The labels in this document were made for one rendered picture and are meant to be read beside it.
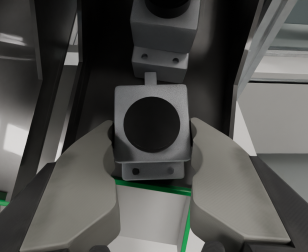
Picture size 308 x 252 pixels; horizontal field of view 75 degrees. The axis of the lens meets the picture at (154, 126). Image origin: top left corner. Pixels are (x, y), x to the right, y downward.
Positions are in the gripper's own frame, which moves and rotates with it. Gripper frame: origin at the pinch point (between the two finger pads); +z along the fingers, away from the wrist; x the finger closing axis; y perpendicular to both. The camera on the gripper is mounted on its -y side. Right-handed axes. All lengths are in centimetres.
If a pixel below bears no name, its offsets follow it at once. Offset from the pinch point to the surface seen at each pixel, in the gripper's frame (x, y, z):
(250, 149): 28, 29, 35
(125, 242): -6.3, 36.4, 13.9
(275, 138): 75, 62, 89
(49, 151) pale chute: -14.3, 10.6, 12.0
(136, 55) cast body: -1.0, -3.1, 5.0
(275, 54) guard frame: 53, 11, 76
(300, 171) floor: 111, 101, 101
